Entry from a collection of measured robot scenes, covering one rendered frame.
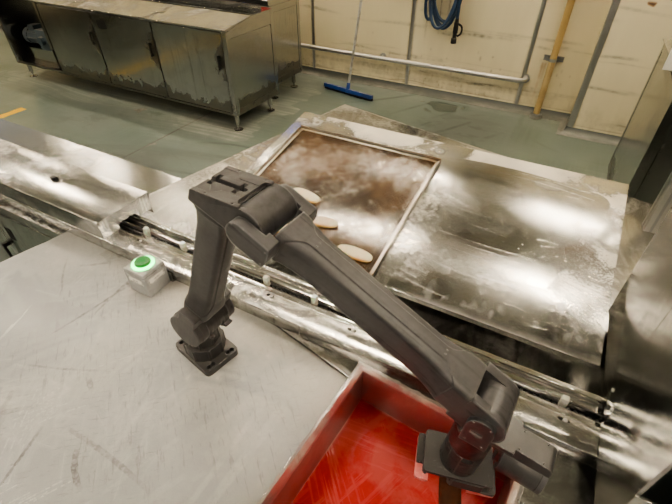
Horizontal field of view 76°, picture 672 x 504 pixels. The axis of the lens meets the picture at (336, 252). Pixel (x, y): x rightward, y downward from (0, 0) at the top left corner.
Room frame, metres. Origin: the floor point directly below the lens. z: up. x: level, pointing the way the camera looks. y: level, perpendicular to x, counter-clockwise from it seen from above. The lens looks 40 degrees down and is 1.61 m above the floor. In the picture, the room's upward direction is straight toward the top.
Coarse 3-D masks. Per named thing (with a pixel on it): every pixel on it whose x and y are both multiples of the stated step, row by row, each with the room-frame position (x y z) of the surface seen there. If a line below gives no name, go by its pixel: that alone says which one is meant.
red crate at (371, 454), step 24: (360, 408) 0.45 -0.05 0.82; (360, 432) 0.40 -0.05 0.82; (384, 432) 0.40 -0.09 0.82; (408, 432) 0.40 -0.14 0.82; (336, 456) 0.36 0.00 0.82; (360, 456) 0.36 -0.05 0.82; (384, 456) 0.36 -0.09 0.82; (408, 456) 0.36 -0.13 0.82; (312, 480) 0.31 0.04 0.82; (336, 480) 0.31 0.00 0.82; (360, 480) 0.31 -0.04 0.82; (384, 480) 0.31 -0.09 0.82; (408, 480) 0.31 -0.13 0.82; (432, 480) 0.31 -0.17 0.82
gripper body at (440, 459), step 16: (432, 432) 0.33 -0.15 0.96; (448, 432) 0.31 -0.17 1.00; (432, 448) 0.31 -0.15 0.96; (448, 448) 0.29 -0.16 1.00; (432, 464) 0.28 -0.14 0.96; (448, 464) 0.28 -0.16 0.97; (464, 464) 0.27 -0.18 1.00; (480, 464) 0.29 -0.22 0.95; (464, 480) 0.26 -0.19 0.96; (480, 480) 0.26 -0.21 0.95
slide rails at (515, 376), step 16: (144, 224) 1.02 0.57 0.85; (176, 240) 0.95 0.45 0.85; (192, 256) 0.88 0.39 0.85; (256, 272) 0.82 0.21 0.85; (272, 288) 0.76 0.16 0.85; (288, 288) 0.76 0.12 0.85; (304, 288) 0.76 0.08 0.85; (304, 304) 0.70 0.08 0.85; (528, 384) 0.49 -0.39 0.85; (544, 384) 0.49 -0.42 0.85; (544, 400) 0.45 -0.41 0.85; (576, 400) 0.45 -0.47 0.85; (576, 416) 0.42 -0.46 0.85
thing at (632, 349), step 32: (640, 288) 0.59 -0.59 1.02; (608, 320) 0.65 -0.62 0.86; (640, 320) 0.51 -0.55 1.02; (608, 352) 0.55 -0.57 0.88; (640, 352) 0.44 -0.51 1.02; (608, 384) 0.46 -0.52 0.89; (640, 384) 0.38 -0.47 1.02; (640, 416) 0.33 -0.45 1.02; (608, 448) 0.33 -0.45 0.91; (640, 448) 0.28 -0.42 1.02; (608, 480) 0.28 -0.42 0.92; (640, 480) 0.24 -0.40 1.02
